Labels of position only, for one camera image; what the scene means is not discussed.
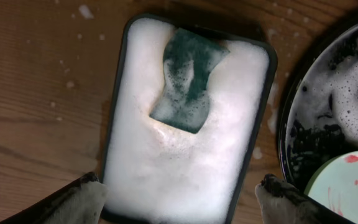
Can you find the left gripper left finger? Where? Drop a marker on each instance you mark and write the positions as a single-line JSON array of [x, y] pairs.
[[79, 202]]

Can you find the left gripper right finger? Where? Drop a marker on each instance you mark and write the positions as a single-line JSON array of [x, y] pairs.
[[282, 203]]

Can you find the mint green plate lower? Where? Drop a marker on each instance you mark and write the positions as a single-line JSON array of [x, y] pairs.
[[335, 185]]

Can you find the round black tray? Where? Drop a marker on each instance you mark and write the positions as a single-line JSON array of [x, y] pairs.
[[319, 118]]

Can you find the black rectangular tray with foam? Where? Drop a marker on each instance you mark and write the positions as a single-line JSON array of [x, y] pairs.
[[156, 173]]

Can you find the green yellow foamy sponge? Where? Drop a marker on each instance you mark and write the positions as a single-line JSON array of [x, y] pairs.
[[188, 60]]

